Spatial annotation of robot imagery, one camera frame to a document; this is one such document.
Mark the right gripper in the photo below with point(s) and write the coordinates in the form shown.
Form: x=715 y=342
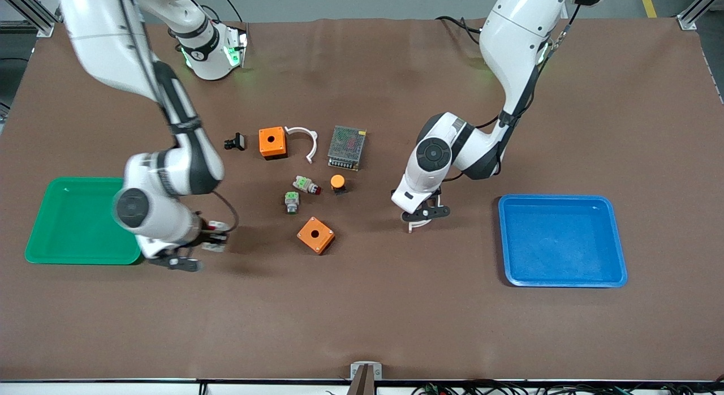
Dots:
x=207 y=235

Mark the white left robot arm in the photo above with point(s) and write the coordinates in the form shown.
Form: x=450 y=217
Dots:
x=515 y=33

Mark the orange mushroom push button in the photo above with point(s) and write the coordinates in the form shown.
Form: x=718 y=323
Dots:
x=337 y=182

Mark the metal mesh power supply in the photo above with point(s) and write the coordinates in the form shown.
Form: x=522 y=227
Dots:
x=346 y=147

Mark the orange button box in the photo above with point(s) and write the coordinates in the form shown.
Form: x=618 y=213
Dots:
x=277 y=146
x=319 y=241

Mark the green plastic tray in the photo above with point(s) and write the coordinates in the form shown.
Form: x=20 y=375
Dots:
x=73 y=219

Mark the small black connector part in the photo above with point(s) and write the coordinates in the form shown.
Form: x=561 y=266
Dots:
x=236 y=141

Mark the blue plastic tray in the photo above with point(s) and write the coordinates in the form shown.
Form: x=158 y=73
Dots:
x=560 y=242

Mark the dark brown strut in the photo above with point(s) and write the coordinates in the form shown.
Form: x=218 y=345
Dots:
x=363 y=383

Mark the green switch with red tip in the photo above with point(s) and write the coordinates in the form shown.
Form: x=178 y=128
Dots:
x=304 y=184

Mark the green grey push switch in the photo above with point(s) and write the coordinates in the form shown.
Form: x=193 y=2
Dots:
x=292 y=201

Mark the grey metal bracket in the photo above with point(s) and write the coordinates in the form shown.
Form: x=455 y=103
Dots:
x=356 y=369

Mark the aluminium frame profile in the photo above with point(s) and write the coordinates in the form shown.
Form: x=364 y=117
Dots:
x=34 y=18
x=696 y=13

